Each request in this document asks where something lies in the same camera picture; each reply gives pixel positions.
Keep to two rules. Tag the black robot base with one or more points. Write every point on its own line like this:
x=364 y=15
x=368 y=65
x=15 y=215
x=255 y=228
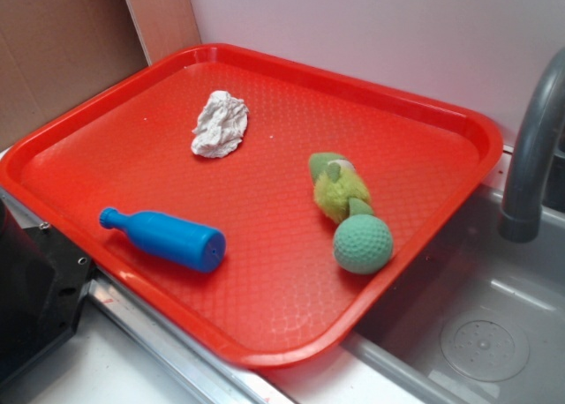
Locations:
x=44 y=280

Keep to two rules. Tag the crumpled white paper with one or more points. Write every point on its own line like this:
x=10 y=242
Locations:
x=221 y=126

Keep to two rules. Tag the green plush toy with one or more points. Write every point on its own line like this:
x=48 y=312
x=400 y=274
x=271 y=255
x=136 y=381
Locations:
x=338 y=189

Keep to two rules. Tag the green dimpled ball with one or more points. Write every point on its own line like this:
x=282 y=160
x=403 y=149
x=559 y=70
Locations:
x=362 y=244

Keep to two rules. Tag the blue plastic bottle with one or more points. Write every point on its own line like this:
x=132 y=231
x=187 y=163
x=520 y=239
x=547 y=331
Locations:
x=186 y=243

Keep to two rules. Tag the red plastic tray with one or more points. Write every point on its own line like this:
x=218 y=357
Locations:
x=278 y=297

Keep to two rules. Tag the grey sink basin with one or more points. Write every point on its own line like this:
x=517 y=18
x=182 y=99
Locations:
x=474 y=318

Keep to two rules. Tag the grey faucet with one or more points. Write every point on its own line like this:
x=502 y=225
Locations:
x=536 y=173

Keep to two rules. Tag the brown cardboard panel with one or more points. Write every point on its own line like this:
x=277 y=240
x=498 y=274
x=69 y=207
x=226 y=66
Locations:
x=56 y=54

